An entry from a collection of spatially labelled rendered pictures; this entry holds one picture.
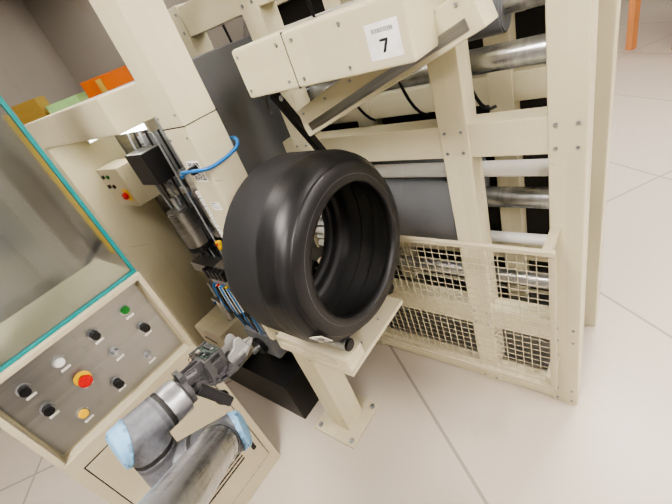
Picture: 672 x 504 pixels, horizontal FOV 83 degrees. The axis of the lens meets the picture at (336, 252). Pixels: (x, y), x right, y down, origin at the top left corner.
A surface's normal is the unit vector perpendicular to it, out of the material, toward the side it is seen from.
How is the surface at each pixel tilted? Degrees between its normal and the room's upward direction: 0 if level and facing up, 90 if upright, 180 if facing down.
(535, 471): 0
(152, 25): 90
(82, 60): 90
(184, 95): 90
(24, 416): 90
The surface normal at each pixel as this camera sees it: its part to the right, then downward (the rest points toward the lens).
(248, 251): -0.63, 0.07
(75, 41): 0.29, 0.45
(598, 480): -0.31, -0.79
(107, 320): 0.77, 0.11
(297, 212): 0.11, -0.18
